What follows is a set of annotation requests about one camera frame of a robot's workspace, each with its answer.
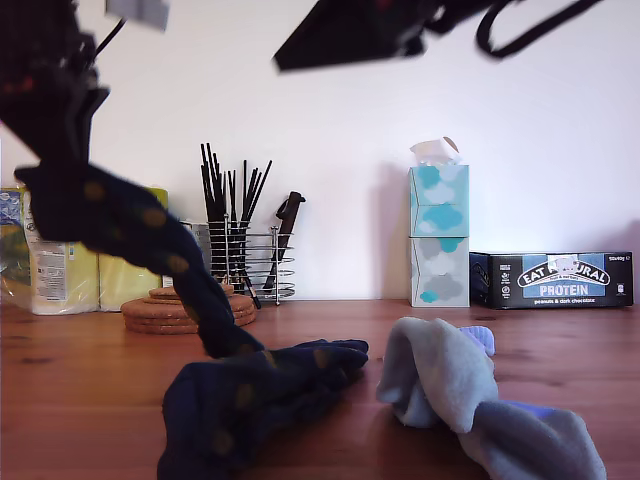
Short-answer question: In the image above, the navy pineapple pattern sock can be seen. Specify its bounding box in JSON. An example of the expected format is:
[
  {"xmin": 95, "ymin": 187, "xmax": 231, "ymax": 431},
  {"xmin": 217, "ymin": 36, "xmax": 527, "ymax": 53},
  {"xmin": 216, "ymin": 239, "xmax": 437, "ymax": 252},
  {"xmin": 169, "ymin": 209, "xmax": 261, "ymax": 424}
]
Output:
[
  {"xmin": 13, "ymin": 162, "xmax": 266, "ymax": 361},
  {"xmin": 157, "ymin": 338, "xmax": 370, "ymax": 480}
]

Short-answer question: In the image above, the light blue ribbed sock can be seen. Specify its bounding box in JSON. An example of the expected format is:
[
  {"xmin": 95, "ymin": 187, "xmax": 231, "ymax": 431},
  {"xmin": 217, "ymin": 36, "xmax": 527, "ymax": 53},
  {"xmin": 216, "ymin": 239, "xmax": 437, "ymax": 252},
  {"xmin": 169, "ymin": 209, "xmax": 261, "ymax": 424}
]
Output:
[
  {"xmin": 391, "ymin": 384, "xmax": 606, "ymax": 480},
  {"xmin": 374, "ymin": 315, "xmax": 499, "ymax": 434}
]

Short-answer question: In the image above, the white tissue sheet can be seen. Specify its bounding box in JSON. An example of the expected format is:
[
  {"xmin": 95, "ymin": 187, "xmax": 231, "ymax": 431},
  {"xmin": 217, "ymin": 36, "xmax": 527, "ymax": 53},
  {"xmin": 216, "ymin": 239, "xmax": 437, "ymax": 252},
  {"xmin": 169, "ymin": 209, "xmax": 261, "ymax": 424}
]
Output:
[{"xmin": 408, "ymin": 137, "xmax": 462, "ymax": 169}]

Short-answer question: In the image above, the black stick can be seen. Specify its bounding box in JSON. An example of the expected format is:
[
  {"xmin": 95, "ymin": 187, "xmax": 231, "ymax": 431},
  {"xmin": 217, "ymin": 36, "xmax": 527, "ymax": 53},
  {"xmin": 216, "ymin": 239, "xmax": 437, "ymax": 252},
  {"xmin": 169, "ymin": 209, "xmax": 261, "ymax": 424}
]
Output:
[
  {"xmin": 239, "ymin": 167, "xmax": 260, "ymax": 286},
  {"xmin": 238, "ymin": 159, "xmax": 274, "ymax": 286},
  {"xmin": 199, "ymin": 143, "xmax": 219, "ymax": 281},
  {"xmin": 242, "ymin": 159, "xmax": 250, "ymax": 286},
  {"xmin": 226, "ymin": 170, "xmax": 237, "ymax": 286},
  {"xmin": 205, "ymin": 143, "xmax": 224, "ymax": 284},
  {"xmin": 212, "ymin": 153, "xmax": 227, "ymax": 286}
]

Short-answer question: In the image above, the yellow-green paper towel pack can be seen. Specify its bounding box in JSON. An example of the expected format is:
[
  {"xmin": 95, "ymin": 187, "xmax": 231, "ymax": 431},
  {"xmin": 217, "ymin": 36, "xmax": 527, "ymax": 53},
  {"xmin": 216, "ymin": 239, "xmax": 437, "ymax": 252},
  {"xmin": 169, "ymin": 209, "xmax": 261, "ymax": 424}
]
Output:
[{"xmin": 0, "ymin": 185, "xmax": 170, "ymax": 316}]

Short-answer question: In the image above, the small white printed carton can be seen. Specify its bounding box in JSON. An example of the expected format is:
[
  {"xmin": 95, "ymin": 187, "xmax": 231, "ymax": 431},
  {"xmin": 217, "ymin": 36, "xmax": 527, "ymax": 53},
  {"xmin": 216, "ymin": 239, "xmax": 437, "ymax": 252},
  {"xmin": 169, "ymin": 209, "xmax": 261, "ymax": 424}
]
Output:
[{"xmin": 180, "ymin": 222, "xmax": 211, "ymax": 251}]

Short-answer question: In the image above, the blue cloud tissue box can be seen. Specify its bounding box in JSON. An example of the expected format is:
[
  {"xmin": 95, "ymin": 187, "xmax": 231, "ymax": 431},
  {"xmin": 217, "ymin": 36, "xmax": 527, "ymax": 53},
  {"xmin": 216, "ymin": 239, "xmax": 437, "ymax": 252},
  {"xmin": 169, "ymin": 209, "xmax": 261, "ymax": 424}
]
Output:
[{"xmin": 407, "ymin": 165, "xmax": 470, "ymax": 239}]

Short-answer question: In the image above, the square cork coaster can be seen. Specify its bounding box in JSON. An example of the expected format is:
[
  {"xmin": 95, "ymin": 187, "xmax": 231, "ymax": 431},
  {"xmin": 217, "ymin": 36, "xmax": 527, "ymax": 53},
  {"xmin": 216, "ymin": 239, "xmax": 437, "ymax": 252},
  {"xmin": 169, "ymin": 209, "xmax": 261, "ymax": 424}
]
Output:
[
  {"xmin": 148, "ymin": 283, "xmax": 235, "ymax": 301},
  {"xmin": 146, "ymin": 292, "xmax": 236, "ymax": 307}
]

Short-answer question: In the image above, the round cork trivet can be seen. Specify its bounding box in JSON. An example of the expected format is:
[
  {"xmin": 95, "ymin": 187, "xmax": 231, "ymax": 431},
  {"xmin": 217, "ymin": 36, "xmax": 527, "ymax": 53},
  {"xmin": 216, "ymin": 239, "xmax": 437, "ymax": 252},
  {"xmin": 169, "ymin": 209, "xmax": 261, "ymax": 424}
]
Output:
[
  {"xmin": 124, "ymin": 319, "xmax": 258, "ymax": 335},
  {"xmin": 120, "ymin": 294, "xmax": 254, "ymax": 320},
  {"xmin": 121, "ymin": 312, "xmax": 257, "ymax": 329}
]

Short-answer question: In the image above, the grey cloud tissue box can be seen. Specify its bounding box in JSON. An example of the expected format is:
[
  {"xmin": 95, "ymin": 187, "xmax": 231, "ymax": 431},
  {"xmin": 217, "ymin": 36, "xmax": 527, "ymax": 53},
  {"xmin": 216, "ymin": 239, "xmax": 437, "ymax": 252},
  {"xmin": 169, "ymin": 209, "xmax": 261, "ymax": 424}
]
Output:
[{"xmin": 408, "ymin": 236, "xmax": 471, "ymax": 308}]

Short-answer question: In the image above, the black pen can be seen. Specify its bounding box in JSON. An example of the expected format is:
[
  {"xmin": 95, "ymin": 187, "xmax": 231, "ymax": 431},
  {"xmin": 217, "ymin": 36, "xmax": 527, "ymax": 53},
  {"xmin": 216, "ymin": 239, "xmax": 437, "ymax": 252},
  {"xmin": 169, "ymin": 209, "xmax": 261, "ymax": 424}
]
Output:
[{"xmin": 238, "ymin": 269, "xmax": 262, "ymax": 310}]

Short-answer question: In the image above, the black protein bar box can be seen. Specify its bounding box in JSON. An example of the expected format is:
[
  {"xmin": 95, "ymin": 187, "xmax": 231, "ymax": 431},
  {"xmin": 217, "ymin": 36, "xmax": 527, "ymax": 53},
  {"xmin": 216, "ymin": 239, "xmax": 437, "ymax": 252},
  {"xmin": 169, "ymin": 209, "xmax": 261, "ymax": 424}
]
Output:
[{"xmin": 468, "ymin": 251, "xmax": 634, "ymax": 310}]

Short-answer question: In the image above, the black cable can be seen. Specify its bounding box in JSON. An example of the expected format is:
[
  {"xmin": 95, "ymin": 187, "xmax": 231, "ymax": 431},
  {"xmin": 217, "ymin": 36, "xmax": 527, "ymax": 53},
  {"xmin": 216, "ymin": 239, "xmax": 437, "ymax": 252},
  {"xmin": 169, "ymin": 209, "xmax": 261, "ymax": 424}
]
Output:
[
  {"xmin": 91, "ymin": 17, "xmax": 127, "ymax": 57},
  {"xmin": 473, "ymin": 0, "xmax": 609, "ymax": 60}
]

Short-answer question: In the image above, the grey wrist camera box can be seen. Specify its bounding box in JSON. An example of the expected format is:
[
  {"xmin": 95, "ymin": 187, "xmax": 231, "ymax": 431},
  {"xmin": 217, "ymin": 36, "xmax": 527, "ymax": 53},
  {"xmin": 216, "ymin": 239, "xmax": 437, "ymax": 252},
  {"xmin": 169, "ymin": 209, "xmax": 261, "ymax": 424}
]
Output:
[{"xmin": 103, "ymin": 0, "xmax": 171, "ymax": 32}]

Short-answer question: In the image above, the dark-handled knife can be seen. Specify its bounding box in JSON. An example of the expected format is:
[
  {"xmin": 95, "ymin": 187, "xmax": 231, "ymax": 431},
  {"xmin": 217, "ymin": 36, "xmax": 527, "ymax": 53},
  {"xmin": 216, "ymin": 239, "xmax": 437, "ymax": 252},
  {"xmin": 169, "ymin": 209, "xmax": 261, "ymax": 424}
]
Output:
[{"xmin": 262, "ymin": 191, "xmax": 307, "ymax": 292}]

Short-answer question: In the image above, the chrome wire utensil holder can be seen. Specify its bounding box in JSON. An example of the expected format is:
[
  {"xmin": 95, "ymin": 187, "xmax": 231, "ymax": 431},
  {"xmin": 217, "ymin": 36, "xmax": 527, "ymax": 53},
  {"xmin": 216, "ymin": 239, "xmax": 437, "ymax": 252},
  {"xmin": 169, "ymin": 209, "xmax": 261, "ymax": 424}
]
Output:
[{"xmin": 206, "ymin": 212, "xmax": 296, "ymax": 306}]

